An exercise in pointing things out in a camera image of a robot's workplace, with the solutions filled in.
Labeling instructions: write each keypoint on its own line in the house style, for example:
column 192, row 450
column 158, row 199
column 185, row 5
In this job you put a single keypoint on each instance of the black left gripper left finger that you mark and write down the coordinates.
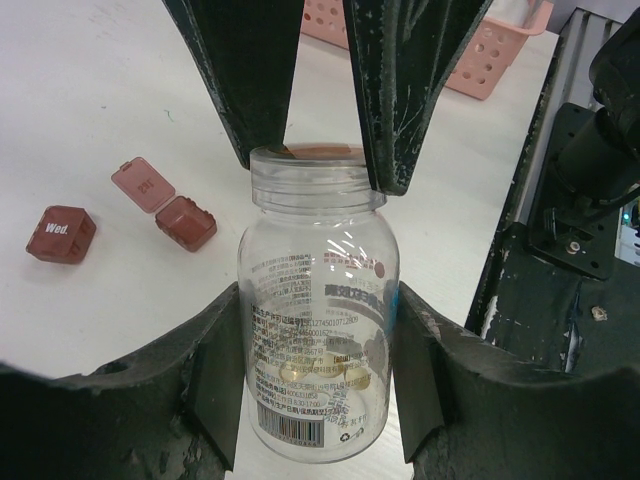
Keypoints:
column 169, row 410

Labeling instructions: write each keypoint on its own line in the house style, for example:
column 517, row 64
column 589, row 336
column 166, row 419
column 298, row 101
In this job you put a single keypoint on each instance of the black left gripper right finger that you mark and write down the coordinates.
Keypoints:
column 470, row 410

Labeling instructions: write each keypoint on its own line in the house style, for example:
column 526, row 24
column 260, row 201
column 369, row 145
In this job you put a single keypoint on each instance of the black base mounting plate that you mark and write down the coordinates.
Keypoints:
column 573, row 305

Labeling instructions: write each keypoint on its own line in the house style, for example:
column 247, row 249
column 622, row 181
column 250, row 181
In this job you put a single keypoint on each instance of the red Sat pill box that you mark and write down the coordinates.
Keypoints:
column 177, row 216

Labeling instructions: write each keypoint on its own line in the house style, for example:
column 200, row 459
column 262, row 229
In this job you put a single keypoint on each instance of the pink perforated basket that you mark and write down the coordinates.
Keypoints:
column 501, row 35

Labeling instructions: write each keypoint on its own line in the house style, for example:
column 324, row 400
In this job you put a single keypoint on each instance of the clear pill bottle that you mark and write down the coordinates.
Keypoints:
column 318, row 277

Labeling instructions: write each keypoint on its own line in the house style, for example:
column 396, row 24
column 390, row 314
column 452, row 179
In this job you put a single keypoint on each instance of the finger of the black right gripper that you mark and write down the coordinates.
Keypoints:
column 402, row 53
column 246, row 54

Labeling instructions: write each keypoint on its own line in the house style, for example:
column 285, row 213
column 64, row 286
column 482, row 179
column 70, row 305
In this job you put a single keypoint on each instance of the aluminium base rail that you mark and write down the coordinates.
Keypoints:
column 566, row 81

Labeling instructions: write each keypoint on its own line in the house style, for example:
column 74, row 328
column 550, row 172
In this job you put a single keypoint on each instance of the red Wed pill box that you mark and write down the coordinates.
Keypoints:
column 63, row 235

